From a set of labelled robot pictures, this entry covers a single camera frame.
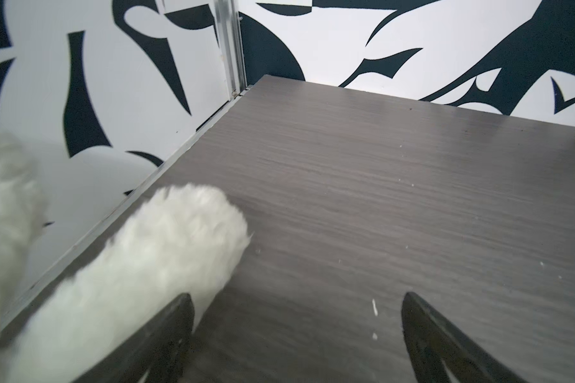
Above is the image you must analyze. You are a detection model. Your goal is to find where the white teddy bear pink shirt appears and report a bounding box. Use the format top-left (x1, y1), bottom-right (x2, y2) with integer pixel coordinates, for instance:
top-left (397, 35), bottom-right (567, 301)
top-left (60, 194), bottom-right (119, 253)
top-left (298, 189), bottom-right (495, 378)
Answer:
top-left (0, 128), bottom-right (250, 382)

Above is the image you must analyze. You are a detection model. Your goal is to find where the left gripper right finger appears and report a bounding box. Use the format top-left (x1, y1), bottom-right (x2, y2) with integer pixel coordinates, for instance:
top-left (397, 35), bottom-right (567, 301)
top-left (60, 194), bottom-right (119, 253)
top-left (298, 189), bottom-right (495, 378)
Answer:
top-left (401, 291), bottom-right (526, 383)

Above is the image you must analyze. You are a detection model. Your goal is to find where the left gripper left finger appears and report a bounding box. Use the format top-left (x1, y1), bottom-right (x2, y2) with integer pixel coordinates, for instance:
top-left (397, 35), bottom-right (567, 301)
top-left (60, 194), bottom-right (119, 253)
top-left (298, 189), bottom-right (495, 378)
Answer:
top-left (76, 294), bottom-right (195, 382)

